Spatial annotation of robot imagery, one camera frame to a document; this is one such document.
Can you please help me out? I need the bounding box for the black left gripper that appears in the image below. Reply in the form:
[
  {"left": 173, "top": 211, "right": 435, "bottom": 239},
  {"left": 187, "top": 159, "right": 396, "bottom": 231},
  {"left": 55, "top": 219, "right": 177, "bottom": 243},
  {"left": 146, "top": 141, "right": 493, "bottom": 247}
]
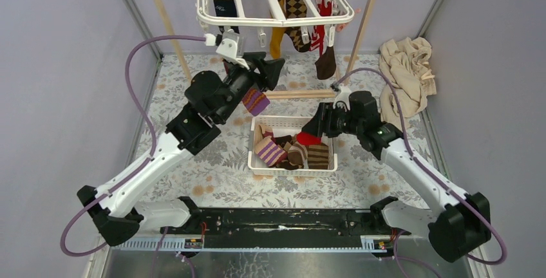
[{"left": 215, "top": 51, "right": 283, "bottom": 123}]

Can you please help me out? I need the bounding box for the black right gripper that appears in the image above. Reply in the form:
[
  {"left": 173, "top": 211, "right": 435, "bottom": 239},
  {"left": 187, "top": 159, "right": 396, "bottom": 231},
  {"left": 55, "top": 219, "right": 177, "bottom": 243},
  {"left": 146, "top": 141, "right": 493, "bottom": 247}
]
[{"left": 301, "top": 102, "right": 362, "bottom": 138}]

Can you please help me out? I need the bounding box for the brown cream striped sock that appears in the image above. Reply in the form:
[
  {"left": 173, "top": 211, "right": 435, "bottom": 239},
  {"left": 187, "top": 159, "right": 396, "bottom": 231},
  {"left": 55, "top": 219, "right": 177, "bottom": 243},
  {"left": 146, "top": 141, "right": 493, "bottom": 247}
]
[{"left": 307, "top": 143, "right": 330, "bottom": 170}]

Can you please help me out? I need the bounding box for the tan brown sock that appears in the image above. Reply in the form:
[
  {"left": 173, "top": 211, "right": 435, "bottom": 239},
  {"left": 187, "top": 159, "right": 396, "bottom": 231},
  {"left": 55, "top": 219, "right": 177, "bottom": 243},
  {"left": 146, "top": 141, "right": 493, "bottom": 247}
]
[{"left": 285, "top": 140, "right": 308, "bottom": 170}]

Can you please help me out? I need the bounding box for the maroon purple striped sock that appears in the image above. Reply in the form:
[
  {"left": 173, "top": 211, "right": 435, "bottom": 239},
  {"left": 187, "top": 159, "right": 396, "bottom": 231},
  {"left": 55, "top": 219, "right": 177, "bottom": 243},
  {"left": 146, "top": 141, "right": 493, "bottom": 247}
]
[{"left": 241, "top": 88, "right": 270, "bottom": 116}]

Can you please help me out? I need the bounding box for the dark brown sock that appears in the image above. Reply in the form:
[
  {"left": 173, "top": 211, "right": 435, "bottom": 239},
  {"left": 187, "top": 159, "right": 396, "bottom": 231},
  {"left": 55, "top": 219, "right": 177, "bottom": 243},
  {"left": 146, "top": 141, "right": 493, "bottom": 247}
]
[{"left": 315, "top": 46, "right": 337, "bottom": 80}]

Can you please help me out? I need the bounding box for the purple striped beige sock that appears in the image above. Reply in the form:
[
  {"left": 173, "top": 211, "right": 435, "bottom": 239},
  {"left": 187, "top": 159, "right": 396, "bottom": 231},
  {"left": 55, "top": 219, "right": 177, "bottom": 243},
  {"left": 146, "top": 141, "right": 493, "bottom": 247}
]
[{"left": 253, "top": 124, "right": 288, "bottom": 167}]

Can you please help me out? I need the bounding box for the red white striped sock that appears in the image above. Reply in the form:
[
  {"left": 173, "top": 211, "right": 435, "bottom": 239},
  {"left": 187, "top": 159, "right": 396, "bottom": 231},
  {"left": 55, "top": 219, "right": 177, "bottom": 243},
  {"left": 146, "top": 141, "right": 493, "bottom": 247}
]
[{"left": 309, "top": 0, "right": 334, "bottom": 53}]

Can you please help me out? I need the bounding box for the brown argyle sock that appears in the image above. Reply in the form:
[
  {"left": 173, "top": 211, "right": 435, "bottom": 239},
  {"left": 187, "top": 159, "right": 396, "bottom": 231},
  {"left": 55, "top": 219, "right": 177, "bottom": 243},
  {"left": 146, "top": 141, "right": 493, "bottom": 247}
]
[
  {"left": 275, "top": 135, "right": 308, "bottom": 170},
  {"left": 285, "top": 0, "right": 310, "bottom": 53}
]

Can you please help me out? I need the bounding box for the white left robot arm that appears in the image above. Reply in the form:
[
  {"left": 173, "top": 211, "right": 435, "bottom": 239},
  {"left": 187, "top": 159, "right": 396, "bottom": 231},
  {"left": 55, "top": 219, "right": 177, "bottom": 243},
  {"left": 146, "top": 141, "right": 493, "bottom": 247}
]
[{"left": 77, "top": 52, "right": 285, "bottom": 246}]

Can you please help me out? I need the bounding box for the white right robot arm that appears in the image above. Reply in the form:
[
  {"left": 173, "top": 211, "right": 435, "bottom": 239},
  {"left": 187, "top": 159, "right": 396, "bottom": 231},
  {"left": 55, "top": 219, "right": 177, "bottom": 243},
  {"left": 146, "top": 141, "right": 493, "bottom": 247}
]
[{"left": 297, "top": 91, "right": 492, "bottom": 263}]

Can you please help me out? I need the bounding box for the white clip sock hanger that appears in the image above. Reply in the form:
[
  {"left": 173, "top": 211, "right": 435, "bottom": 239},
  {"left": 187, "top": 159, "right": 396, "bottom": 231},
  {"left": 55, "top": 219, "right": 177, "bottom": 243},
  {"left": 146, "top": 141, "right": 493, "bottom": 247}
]
[{"left": 196, "top": 0, "right": 355, "bottom": 47}]

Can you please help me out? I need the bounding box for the white plastic basket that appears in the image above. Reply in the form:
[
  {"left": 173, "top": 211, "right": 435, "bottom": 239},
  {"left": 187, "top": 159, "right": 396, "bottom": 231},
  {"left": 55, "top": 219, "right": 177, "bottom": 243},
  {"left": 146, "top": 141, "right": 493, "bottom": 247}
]
[{"left": 247, "top": 115, "right": 338, "bottom": 178}]

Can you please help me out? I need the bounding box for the mustard yellow striped sock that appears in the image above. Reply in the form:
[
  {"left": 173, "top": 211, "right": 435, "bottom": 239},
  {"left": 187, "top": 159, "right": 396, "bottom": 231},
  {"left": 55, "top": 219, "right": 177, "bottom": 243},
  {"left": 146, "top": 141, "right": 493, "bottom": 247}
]
[{"left": 269, "top": 0, "right": 286, "bottom": 59}]

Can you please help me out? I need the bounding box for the navy blue sock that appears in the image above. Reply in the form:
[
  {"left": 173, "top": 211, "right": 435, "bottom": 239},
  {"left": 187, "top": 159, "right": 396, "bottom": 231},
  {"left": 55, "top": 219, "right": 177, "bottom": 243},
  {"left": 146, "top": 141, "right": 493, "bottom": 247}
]
[{"left": 207, "top": 0, "right": 239, "bottom": 34}]

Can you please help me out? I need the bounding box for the beige crumpled cloth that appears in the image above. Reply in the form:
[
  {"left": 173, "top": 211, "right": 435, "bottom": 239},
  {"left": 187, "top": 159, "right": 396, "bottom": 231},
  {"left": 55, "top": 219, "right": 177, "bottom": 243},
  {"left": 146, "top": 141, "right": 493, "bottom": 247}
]
[{"left": 379, "top": 37, "right": 437, "bottom": 129}]

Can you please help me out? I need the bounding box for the wooden clothes rack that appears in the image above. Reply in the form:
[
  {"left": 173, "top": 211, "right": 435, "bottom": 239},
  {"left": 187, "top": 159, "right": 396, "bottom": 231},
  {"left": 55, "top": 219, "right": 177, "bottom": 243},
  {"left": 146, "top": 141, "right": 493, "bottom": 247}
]
[{"left": 153, "top": 0, "right": 375, "bottom": 100}]

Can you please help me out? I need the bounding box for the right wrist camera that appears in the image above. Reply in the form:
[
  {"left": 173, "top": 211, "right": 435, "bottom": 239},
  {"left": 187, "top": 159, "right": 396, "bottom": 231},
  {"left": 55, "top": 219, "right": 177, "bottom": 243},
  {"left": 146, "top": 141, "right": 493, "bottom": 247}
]
[{"left": 330, "top": 82, "right": 352, "bottom": 111}]

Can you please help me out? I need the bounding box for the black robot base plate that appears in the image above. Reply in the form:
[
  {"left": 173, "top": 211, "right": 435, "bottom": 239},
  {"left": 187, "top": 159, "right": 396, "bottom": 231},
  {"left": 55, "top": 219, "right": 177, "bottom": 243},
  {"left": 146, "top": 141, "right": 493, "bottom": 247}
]
[{"left": 164, "top": 208, "right": 400, "bottom": 251}]

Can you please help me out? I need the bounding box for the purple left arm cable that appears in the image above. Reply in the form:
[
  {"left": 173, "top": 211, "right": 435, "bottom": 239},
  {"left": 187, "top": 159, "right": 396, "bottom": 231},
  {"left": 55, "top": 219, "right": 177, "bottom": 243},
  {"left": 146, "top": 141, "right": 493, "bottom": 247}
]
[{"left": 59, "top": 35, "right": 208, "bottom": 257}]

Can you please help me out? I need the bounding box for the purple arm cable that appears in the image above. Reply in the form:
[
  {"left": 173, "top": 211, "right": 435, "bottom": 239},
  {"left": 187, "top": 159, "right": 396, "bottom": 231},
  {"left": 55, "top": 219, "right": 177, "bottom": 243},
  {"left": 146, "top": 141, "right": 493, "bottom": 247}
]
[
  {"left": 341, "top": 68, "right": 509, "bottom": 266},
  {"left": 59, "top": 35, "right": 208, "bottom": 257}
]

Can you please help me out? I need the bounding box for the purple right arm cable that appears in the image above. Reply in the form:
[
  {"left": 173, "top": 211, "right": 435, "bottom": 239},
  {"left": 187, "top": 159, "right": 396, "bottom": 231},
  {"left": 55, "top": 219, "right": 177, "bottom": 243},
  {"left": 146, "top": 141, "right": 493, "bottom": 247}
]
[{"left": 341, "top": 68, "right": 509, "bottom": 266}]

